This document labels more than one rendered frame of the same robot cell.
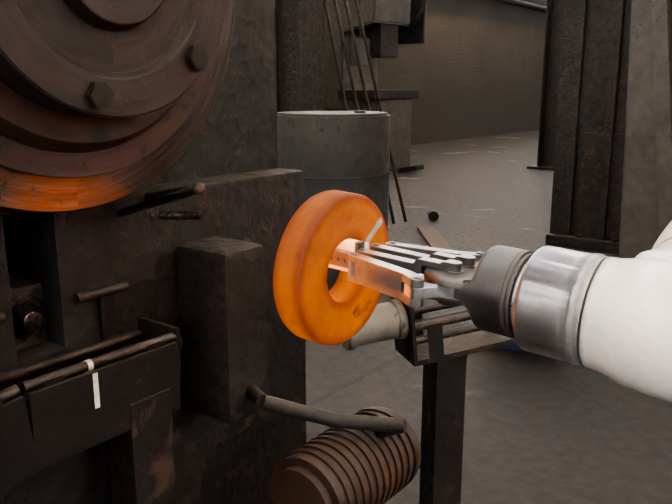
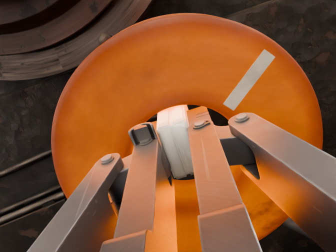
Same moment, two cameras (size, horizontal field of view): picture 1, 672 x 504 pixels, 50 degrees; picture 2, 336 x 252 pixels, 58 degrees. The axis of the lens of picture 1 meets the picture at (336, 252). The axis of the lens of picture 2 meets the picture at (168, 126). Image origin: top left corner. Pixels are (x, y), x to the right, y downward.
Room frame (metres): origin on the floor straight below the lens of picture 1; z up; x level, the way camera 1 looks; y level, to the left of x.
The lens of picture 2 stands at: (0.61, -0.14, 0.90)
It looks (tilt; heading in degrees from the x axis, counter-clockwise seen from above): 19 degrees down; 60
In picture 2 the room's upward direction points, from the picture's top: 20 degrees counter-clockwise
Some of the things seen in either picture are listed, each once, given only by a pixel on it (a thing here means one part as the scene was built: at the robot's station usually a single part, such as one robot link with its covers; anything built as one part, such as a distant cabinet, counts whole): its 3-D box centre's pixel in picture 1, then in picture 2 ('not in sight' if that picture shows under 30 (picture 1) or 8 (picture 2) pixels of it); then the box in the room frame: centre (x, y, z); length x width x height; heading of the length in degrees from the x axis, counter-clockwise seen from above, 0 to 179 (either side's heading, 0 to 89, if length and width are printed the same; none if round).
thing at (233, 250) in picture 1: (221, 327); not in sight; (0.94, 0.16, 0.68); 0.11 x 0.08 x 0.24; 53
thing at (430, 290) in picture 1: (440, 289); not in sight; (0.59, -0.09, 0.84); 0.05 x 0.05 x 0.02; 54
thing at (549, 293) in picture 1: (560, 303); not in sight; (0.56, -0.18, 0.83); 0.09 x 0.06 x 0.09; 143
